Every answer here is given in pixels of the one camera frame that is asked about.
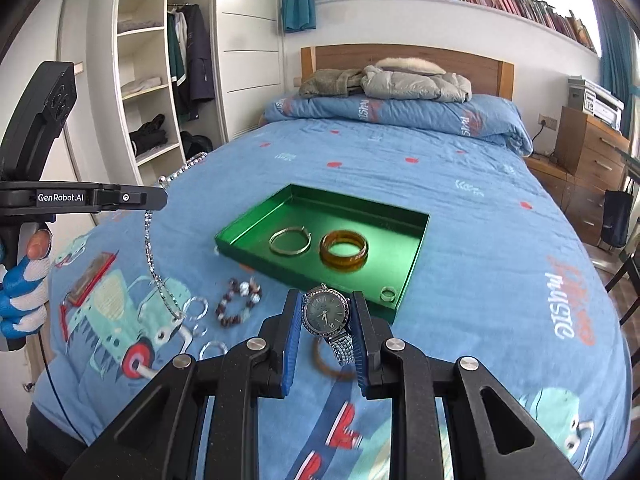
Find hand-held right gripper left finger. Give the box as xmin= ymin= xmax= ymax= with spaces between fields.
xmin=65 ymin=287 xmax=307 ymax=480

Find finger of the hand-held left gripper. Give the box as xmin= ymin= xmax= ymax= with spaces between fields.
xmin=101 ymin=185 xmax=169 ymax=211

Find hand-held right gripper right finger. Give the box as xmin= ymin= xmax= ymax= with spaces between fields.
xmin=350 ymin=290 xmax=583 ymax=480

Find thin brown bangle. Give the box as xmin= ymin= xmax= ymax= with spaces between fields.
xmin=312 ymin=340 xmax=358 ymax=381

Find silver chain necklace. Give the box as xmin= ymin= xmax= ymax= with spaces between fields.
xmin=144 ymin=151 xmax=208 ymax=322

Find silver wristwatch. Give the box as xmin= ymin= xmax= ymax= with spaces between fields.
xmin=301 ymin=284 xmax=357 ymax=367

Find green metal tray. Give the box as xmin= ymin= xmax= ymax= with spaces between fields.
xmin=215 ymin=183 xmax=432 ymax=322

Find person's left hand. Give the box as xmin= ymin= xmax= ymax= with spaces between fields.
xmin=0 ymin=227 xmax=53 ymax=341

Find black clothes pile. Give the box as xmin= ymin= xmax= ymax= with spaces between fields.
xmin=129 ymin=114 xmax=168 ymax=156

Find thick amber bangle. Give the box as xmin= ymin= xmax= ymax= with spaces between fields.
xmin=319 ymin=230 xmax=370 ymax=273

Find black round bag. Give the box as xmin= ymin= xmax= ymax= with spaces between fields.
xmin=180 ymin=131 xmax=213 ymax=158

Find silver bangle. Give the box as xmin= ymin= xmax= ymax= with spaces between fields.
xmin=269 ymin=227 xmax=313 ymax=259

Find white folded clothes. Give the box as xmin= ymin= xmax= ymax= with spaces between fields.
xmin=122 ymin=77 xmax=163 ymax=96

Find blue printed bedcover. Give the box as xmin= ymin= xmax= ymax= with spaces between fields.
xmin=32 ymin=132 xmax=633 ymax=480

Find dark hanging jacket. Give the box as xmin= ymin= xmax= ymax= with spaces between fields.
xmin=182 ymin=4 xmax=217 ymax=121

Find green white hanging garment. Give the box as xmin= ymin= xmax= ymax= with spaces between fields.
xmin=166 ymin=10 xmax=188 ymax=83

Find grey folded clothes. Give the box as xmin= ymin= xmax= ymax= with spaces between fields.
xmin=118 ymin=17 xmax=165 ymax=33

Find white wardrobe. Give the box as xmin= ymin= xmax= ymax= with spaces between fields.
xmin=55 ymin=0 xmax=283 ymax=186

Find brown fleece robe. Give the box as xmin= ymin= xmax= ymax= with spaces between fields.
xmin=299 ymin=68 xmax=368 ymax=98

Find folded blue duvet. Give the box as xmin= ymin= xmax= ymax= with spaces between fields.
xmin=263 ymin=92 xmax=535 ymax=156

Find wooden nightstand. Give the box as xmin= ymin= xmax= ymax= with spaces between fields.
xmin=522 ymin=152 xmax=608 ymax=246

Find grey puffer jacket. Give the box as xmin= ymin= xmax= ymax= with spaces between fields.
xmin=361 ymin=56 xmax=472 ymax=104

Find wooden drawer cabinet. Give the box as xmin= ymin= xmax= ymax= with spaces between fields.
xmin=555 ymin=106 xmax=632 ymax=191

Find white printer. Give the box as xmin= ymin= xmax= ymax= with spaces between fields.
xmin=567 ymin=75 xmax=625 ymax=133

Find brown bead bracelet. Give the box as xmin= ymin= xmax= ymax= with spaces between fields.
xmin=215 ymin=277 xmax=263 ymax=328

